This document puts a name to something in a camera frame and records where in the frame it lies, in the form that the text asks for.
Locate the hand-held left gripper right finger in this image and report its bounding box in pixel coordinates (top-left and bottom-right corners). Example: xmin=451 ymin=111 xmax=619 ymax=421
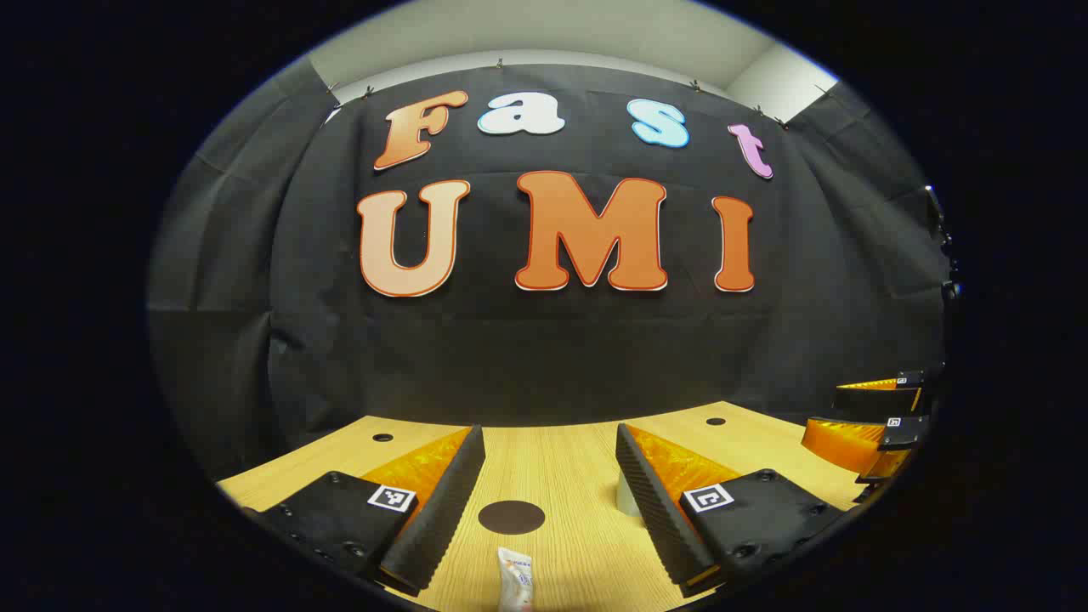
xmin=615 ymin=422 xmax=847 ymax=596

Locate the black backdrop cloth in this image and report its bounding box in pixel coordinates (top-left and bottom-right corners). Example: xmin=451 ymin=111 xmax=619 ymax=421
xmin=146 ymin=53 xmax=953 ymax=477

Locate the white toothpaste tube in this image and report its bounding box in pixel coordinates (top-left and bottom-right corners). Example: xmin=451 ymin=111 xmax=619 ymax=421
xmin=497 ymin=547 xmax=535 ymax=612

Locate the wooden desktop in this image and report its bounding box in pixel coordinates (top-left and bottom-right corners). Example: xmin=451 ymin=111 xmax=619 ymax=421
xmin=217 ymin=401 xmax=885 ymax=612

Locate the dark brown round coaster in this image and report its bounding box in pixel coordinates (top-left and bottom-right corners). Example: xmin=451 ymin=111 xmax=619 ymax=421
xmin=478 ymin=500 xmax=546 ymax=536

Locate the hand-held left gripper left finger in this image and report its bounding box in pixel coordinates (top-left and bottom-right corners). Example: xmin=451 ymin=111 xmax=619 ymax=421
xmin=242 ymin=425 xmax=486 ymax=596

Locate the light blue cup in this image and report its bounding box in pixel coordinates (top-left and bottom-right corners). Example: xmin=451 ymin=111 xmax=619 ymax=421
xmin=615 ymin=472 xmax=645 ymax=518

